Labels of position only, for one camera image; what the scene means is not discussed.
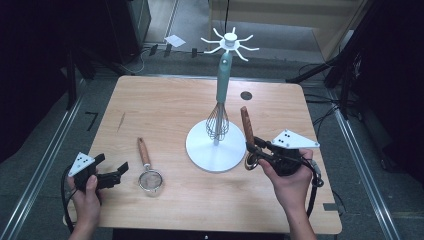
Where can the small black block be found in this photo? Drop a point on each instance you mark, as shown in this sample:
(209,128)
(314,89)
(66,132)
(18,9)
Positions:
(153,50)
(194,52)
(167,50)

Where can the person's right hand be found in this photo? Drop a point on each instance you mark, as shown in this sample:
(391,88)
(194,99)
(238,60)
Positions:
(293,190)

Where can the white paper sheet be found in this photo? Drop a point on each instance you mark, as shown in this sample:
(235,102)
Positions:
(175,40)

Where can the white utensil rack stand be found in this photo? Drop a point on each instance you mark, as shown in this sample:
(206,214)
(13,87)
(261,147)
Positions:
(216,156)

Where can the black cabinet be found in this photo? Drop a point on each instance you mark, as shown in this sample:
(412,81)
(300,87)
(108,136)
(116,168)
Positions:
(130,30)

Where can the black metal stand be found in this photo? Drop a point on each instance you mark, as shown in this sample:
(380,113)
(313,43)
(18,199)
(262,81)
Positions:
(70,80)

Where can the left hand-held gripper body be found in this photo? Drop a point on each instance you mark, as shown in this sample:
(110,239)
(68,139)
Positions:
(81,165)

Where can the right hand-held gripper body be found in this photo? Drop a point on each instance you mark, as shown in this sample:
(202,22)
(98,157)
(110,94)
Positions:
(293,140)

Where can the metal floor rail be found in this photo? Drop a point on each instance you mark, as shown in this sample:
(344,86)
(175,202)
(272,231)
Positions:
(363,166)
(36,173)

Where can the person's left hand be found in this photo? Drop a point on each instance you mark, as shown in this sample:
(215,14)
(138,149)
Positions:
(86,203)

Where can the black stand leg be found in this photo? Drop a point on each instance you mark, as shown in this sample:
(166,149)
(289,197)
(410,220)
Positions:
(310,71)

